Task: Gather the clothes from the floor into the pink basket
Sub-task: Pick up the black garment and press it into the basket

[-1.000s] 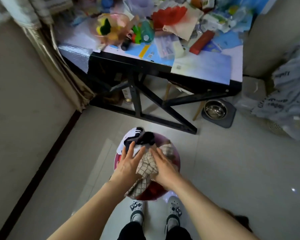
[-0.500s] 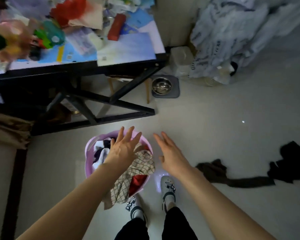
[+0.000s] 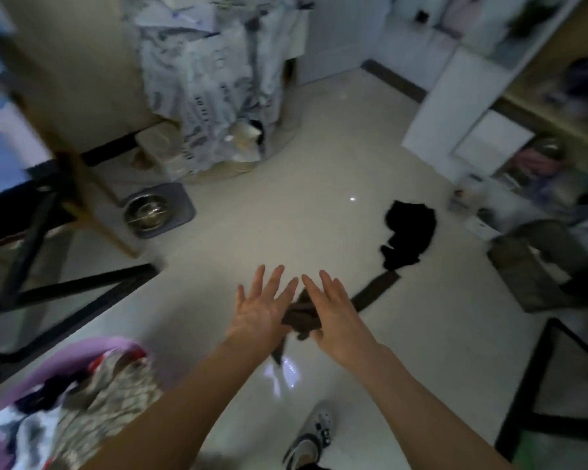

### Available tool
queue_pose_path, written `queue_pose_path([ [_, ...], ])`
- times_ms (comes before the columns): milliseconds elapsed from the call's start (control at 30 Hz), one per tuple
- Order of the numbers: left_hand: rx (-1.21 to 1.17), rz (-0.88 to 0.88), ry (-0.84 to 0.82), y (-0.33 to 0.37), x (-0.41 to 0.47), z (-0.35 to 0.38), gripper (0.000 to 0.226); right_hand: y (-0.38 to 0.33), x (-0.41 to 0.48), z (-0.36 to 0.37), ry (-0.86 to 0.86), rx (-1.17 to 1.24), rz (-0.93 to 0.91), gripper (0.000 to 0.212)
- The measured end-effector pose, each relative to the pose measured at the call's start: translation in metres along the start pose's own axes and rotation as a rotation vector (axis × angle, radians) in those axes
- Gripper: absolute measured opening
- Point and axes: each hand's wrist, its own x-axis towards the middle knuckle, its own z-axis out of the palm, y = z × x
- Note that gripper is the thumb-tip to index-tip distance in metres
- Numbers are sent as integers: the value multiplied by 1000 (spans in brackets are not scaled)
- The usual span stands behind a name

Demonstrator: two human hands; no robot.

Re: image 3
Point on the white door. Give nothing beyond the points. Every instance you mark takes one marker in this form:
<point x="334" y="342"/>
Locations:
<point x="338" y="34"/>

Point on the steel pet bowl on mat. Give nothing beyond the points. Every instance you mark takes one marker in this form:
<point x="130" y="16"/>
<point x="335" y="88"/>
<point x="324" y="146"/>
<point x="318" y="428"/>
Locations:
<point x="181" y="205"/>

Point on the black garment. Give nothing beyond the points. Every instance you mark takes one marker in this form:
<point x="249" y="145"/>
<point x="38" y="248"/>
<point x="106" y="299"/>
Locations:
<point x="411" y="230"/>

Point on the dark brown baseboard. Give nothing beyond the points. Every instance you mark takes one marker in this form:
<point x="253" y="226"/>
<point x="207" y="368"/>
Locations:
<point x="392" y="80"/>

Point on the white right clog shoe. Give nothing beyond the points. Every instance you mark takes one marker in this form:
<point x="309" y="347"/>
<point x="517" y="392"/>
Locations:
<point x="313" y="430"/>

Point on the blue white table cover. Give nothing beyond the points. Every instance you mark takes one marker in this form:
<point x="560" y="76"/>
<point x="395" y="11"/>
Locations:
<point x="5" y="156"/>

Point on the green plastic object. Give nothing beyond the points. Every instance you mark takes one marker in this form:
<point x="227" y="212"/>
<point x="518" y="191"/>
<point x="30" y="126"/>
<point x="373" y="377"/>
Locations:
<point x="558" y="455"/>

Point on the wooden stool leg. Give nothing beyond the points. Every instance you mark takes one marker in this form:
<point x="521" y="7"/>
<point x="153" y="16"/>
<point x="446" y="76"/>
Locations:
<point x="103" y="225"/>

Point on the person's left forearm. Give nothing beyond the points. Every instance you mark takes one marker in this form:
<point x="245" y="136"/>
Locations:
<point x="176" y="420"/>

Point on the person's left hand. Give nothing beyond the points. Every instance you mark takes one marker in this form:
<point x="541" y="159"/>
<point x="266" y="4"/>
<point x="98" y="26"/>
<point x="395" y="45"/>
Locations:
<point x="259" y="323"/>

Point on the dark brown garment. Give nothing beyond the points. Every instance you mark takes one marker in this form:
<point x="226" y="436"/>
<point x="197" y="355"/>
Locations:
<point x="372" y="291"/>

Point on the cream perforated basket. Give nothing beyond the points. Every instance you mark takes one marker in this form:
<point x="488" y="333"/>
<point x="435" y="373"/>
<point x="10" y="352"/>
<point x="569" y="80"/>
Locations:
<point x="225" y="172"/>

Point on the white and navy garment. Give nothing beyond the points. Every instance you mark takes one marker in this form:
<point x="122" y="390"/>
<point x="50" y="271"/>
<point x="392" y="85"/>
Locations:
<point x="34" y="440"/>

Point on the person's right forearm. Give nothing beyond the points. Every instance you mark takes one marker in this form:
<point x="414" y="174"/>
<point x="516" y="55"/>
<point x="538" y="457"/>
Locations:
<point x="421" y="425"/>

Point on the wooden shelf unit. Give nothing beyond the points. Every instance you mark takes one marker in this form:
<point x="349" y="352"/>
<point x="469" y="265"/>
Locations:
<point x="568" y="34"/>

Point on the printed plastic bag pile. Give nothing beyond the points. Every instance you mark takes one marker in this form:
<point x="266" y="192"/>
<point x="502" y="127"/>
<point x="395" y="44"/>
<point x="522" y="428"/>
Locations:
<point x="210" y="83"/>

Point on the person's right hand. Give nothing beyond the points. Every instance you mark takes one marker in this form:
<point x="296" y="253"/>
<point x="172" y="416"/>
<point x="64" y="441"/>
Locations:
<point x="343" y="327"/>

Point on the pink plastic laundry tub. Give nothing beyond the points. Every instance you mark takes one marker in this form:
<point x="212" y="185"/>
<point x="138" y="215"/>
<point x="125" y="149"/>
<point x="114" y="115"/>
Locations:
<point x="54" y="359"/>

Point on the beige plaid garment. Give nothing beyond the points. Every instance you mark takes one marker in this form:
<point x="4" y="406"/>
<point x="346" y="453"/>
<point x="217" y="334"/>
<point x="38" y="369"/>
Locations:
<point x="108" y="401"/>

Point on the black metal table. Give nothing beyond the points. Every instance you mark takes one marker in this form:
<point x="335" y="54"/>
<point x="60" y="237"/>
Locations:
<point x="10" y="215"/>

